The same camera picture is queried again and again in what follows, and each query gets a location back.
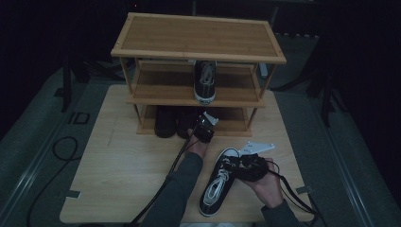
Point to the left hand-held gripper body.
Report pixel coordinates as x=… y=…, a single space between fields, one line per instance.
x=205 y=132

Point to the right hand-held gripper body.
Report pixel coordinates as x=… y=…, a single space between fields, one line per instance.
x=252 y=168

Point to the black slip-on shoe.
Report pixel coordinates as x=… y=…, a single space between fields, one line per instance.
x=186 y=126
x=165 y=126

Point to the black white canvas sneaker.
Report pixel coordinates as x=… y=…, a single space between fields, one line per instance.
x=205 y=91
x=214 y=201

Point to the wooden three-tier shoe rack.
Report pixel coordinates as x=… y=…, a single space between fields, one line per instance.
x=198 y=34

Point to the person's left hand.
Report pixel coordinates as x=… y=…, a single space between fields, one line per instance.
x=197 y=148

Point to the person's right hand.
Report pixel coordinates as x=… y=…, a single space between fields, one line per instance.
x=268 y=192

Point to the grey tape strip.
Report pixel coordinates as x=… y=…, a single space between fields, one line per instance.
x=74 y=194
x=305 y=190

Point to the black metal stand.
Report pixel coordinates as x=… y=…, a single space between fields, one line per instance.
x=326 y=94
x=66 y=88

